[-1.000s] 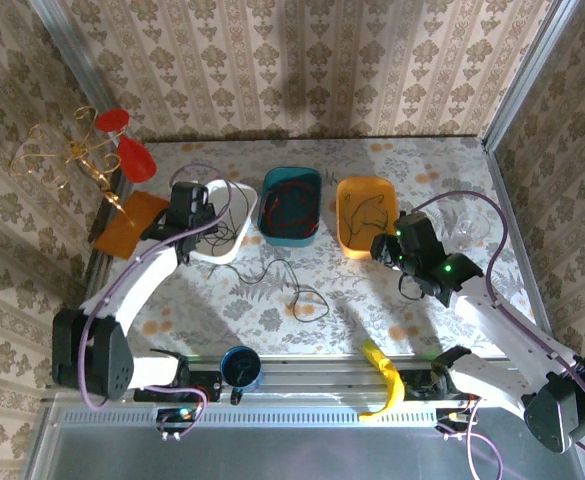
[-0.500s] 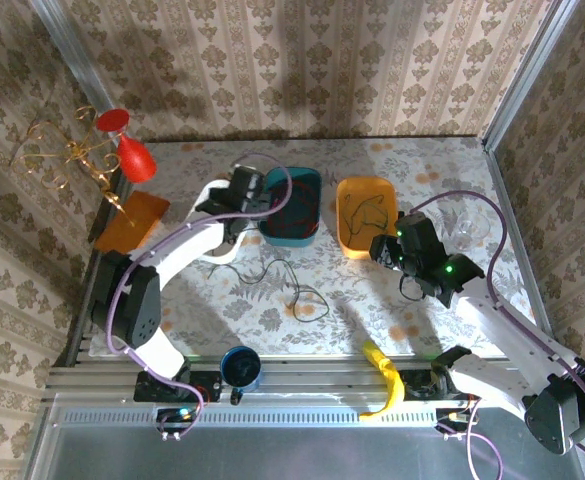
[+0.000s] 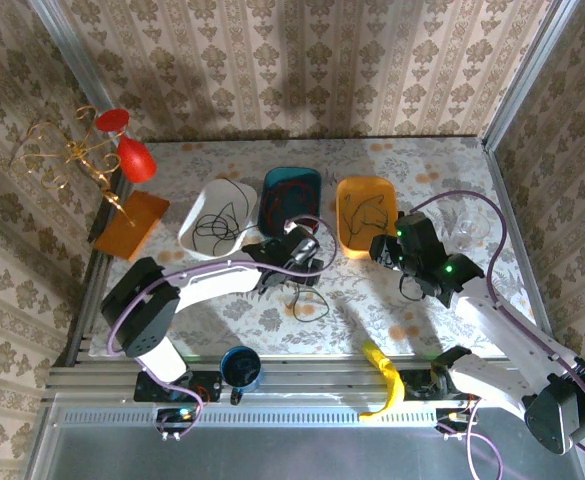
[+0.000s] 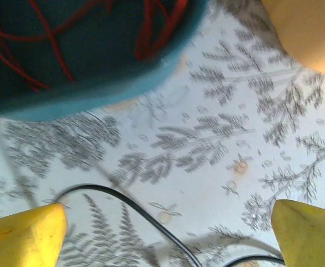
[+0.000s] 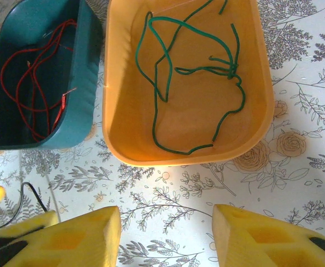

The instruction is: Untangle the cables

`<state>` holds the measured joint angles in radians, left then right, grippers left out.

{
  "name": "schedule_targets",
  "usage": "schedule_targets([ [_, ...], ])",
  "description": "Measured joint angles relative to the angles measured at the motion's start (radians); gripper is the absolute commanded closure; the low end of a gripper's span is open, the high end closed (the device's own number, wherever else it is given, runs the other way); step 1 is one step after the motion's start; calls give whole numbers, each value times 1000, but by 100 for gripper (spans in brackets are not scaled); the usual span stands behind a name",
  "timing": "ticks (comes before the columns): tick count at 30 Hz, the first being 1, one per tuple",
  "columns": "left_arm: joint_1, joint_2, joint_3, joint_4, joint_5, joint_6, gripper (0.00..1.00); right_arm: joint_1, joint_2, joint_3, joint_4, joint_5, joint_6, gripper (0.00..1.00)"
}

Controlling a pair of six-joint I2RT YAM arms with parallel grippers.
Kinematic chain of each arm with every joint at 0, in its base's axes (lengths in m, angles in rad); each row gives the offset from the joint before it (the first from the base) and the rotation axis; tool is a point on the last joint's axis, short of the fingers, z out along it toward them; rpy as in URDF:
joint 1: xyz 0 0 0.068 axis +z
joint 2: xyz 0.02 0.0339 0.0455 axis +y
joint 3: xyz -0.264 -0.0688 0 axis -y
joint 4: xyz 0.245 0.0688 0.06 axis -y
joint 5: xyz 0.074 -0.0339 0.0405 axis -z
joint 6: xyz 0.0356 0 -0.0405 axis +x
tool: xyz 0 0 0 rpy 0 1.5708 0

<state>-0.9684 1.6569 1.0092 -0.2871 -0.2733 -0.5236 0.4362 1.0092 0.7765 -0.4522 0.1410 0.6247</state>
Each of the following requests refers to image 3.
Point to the aluminium frame post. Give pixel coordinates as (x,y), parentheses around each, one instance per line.
(527,70)
(72,55)

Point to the aluminium side rail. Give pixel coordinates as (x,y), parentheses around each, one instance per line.
(517,225)
(89,280)

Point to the orange block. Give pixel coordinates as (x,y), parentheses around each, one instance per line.
(127,230)

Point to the floral patterned tablecloth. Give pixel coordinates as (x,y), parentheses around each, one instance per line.
(372,310)

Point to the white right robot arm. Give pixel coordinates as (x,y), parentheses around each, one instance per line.
(502,325)

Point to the red plastic goblet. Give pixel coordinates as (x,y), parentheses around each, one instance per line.
(137,160)

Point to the yellow banana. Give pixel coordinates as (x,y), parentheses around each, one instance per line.
(394,390)

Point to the white plastic bin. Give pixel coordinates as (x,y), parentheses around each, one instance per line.
(207,200)

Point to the orange plastic bin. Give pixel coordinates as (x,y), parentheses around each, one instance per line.
(367,250)

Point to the blue cup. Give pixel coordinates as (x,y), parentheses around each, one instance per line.
(242,367)

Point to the small black clamp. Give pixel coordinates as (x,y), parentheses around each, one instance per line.
(237,396)

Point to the small circuit board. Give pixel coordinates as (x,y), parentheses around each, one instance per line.
(454,416)
(179,415)

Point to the aluminium front rail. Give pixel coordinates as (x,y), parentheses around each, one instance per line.
(312,372)

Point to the clear drinking glass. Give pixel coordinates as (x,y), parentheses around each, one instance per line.
(472,235)

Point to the teal plastic bin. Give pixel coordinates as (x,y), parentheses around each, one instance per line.
(292,175)

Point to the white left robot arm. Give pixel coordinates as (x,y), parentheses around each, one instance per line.
(212,282)

